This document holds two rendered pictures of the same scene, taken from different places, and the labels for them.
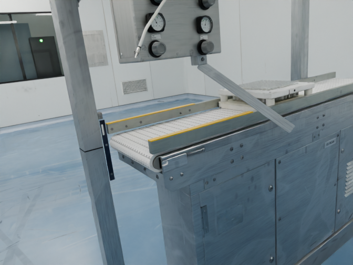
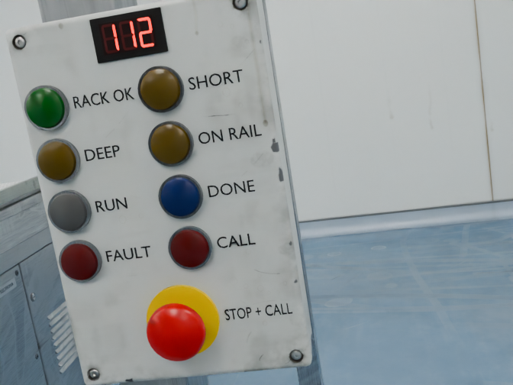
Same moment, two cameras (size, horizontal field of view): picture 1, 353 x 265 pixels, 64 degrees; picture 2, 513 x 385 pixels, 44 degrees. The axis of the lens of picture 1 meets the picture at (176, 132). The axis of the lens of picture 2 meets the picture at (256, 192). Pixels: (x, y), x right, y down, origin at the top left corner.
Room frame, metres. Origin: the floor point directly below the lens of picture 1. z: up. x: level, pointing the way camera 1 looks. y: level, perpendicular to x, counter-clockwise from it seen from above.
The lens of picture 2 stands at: (-0.40, 0.06, 1.05)
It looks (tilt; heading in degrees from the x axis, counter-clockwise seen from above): 11 degrees down; 312
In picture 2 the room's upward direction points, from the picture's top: 9 degrees counter-clockwise
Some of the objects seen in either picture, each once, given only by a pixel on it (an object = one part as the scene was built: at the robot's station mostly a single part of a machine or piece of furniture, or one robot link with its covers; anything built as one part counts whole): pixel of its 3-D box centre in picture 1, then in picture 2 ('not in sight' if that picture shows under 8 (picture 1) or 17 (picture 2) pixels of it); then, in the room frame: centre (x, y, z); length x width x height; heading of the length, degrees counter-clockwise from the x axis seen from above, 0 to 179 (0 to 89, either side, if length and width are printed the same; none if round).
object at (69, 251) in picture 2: not in sight; (79, 261); (-0.01, -0.17, 0.94); 0.03 x 0.01 x 0.03; 33
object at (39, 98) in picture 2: not in sight; (45, 108); (-0.01, -0.17, 1.05); 0.03 x 0.01 x 0.03; 33
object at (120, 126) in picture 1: (253, 93); not in sight; (1.20, -0.35, 0.85); 1.32 x 0.02 x 0.03; 123
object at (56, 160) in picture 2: not in sight; (56, 160); (-0.01, -0.17, 1.01); 0.03 x 0.01 x 0.03; 33
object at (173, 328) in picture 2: not in sight; (181, 324); (-0.07, -0.20, 0.89); 0.04 x 0.04 x 0.04; 33
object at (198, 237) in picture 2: not in sight; (189, 248); (-0.08, -0.21, 0.94); 0.03 x 0.01 x 0.03; 33
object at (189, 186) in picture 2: not in sight; (179, 197); (-0.08, -0.21, 0.97); 0.03 x 0.01 x 0.03; 33
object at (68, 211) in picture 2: not in sight; (68, 211); (-0.01, -0.17, 0.97); 0.03 x 0.01 x 0.03; 33
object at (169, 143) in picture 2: not in sight; (170, 143); (-0.08, -0.21, 1.01); 0.03 x 0.01 x 0.03; 33
